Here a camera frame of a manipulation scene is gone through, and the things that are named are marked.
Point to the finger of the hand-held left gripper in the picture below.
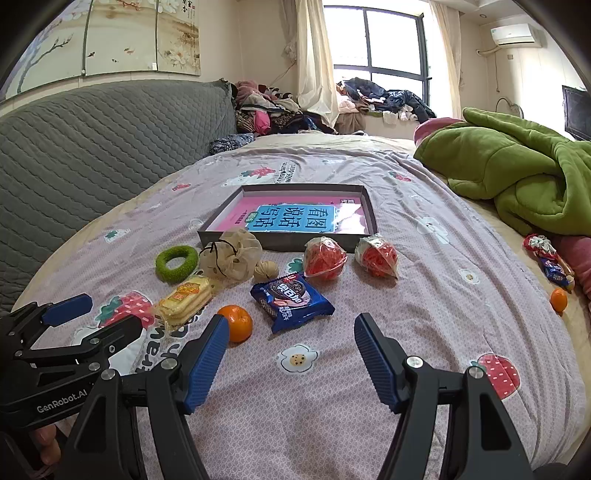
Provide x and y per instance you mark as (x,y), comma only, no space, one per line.
(106,337)
(69,308)

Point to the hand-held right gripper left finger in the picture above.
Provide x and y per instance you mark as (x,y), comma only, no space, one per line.
(205,364)

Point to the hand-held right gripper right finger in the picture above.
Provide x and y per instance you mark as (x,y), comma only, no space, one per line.
(378,364)

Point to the small orange tangerine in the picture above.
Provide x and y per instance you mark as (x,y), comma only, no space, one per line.
(558,300)
(238,323)

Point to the yellow cracker packet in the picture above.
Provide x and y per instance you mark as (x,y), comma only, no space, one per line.
(184,300)

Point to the green fuzzy hair scrunchie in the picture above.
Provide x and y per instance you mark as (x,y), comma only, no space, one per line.
(161,267)

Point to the blue cookie packet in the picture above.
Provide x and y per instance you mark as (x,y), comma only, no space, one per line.
(291,300)

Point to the red snack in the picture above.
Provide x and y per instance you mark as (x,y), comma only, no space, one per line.
(378,256)
(323,261)

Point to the brown walnut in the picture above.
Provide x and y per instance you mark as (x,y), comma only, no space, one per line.
(266,271)

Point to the shallow grey cardboard box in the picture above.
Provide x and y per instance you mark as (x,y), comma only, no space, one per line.
(277,243)

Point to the person's left hand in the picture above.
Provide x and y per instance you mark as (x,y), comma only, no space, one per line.
(46,443)

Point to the pink strawberry print blanket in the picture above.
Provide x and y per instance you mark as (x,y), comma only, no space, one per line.
(323,415)

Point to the grey quilted headboard cover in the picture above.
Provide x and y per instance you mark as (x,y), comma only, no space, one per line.
(92,152)

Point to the pink book with blue label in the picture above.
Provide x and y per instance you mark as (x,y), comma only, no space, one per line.
(295,217)

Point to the blue candy packet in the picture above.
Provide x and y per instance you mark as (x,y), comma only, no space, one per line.
(554,272)

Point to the dark blue floral cloth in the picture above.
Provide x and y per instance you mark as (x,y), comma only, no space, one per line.
(228,144)

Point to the pink cloth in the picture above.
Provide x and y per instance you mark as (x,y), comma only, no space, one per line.
(579,254)

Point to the beige bed sheet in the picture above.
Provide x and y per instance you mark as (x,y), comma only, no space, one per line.
(323,141)

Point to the green fleece blanket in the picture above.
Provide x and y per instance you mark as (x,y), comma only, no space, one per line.
(508,161)

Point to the pink pillow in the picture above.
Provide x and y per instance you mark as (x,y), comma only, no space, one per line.
(429,129)

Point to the pile of mixed clothes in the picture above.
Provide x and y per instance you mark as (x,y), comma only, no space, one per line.
(277,110)

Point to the pile of dark clothes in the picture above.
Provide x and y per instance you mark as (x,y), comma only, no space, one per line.
(378,97)

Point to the wide cream curtain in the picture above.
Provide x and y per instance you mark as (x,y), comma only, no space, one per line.
(314,69)

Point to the narrow cream curtain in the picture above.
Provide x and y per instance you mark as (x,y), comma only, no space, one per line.
(445,60)

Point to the black flat television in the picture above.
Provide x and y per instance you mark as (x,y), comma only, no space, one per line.
(577,110)

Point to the dark framed window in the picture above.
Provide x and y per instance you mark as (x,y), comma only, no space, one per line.
(346,37)

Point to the white air conditioner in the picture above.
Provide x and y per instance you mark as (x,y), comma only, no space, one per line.
(515,34)

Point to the floral wall painting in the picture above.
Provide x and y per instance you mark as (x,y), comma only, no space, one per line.
(120,41)

